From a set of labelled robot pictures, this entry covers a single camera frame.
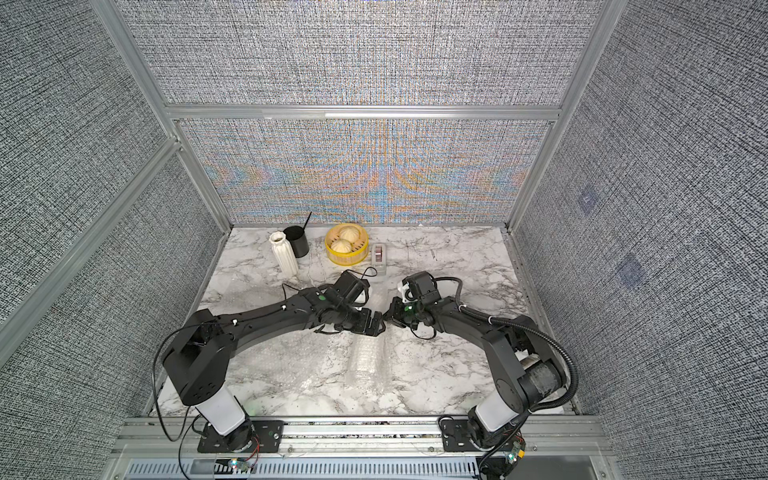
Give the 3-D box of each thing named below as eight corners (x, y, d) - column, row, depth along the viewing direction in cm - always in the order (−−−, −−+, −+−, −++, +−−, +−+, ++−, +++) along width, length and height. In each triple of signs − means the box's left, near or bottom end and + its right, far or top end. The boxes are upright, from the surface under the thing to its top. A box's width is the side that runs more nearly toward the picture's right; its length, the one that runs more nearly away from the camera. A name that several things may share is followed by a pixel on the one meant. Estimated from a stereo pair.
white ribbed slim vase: (282, 277, 107) (267, 245, 93) (285, 264, 110) (271, 231, 97) (297, 277, 107) (284, 245, 93) (300, 264, 110) (288, 231, 97)
